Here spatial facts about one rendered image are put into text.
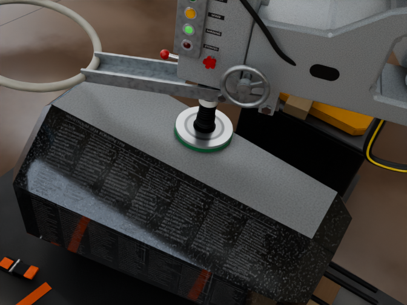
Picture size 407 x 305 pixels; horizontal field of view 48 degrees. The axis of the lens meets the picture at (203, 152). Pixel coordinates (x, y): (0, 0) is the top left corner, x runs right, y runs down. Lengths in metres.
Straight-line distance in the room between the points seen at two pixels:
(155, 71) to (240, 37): 0.46
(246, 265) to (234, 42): 0.71
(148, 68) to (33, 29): 2.17
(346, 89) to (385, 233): 1.52
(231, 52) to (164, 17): 2.61
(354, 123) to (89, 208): 1.14
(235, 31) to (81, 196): 0.83
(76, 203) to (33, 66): 1.80
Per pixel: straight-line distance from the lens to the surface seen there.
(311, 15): 1.35
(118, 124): 1.72
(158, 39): 3.66
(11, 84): 1.61
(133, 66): 1.70
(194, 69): 1.41
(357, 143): 2.04
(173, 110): 1.79
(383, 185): 3.01
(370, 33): 1.29
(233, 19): 1.29
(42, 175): 1.82
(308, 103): 1.99
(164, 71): 1.66
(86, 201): 1.73
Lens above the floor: 2.05
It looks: 47 degrees down
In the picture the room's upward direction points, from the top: 10 degrees clockwise
